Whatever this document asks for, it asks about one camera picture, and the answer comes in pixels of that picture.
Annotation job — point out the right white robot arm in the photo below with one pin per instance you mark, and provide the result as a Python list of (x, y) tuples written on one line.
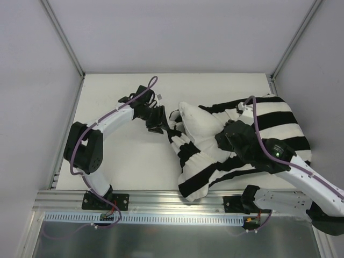
[(319, 201)]

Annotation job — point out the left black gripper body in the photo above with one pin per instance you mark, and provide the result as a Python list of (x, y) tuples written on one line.
[(156, 118)]

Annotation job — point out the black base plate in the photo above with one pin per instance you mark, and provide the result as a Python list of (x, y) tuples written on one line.
[(92, 202), (233, 204)]

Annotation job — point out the right aluminium frame post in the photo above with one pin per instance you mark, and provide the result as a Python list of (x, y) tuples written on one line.
[(296, 37)]

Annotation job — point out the left aluminium frame post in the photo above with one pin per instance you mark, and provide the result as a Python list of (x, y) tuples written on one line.
[(62, 36)]

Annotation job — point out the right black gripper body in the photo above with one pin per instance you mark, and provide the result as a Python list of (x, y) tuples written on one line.
[(224, 138)]

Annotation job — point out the aluminium mounting rail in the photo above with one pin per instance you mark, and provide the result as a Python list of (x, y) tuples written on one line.
[(139, 201)]

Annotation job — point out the black white striped pillowcase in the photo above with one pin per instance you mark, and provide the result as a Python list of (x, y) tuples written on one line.
[(199, 171)]

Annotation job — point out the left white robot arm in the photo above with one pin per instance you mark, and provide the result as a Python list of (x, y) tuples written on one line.
[(85, 144)]

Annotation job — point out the white slotted cable duct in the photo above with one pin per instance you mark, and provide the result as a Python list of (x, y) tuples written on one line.
[(136, 218)]

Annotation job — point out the white pillow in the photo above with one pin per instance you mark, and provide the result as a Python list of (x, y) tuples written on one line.
[(201, 127)]

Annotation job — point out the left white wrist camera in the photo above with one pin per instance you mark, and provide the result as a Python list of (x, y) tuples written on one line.
[(159, 96)]

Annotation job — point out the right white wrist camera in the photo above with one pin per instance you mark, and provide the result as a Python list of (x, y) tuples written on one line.
[(244, 111)]

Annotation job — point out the aluminium frame post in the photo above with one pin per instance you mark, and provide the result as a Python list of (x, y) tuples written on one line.
[(62, 36), (296, 37)]

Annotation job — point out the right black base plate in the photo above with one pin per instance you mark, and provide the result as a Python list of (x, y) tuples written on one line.
[(233, 204)]

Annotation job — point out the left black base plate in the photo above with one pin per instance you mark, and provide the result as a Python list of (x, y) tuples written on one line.
[(92, 202)]

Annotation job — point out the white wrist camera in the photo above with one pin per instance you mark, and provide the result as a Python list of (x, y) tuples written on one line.
[(244, 111), (159, 96)]

